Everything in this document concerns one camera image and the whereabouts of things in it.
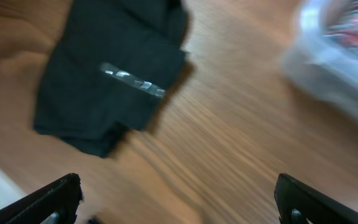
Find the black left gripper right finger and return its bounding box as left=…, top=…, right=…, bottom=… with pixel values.
left=274, top=173, right=358, bottom=224

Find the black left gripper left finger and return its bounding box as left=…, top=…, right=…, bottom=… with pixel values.
left=0, top=173, right=83, bottom=224

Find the black garment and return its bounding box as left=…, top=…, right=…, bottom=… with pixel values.
left=33, top=0, right=188, bottom=157

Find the plaid shirt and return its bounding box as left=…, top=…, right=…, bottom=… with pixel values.
left=324, top=0, right=358, bottom=63

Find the clear plastic storage bin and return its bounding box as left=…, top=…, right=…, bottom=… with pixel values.
left=282, top=0, right=358, bottom=121

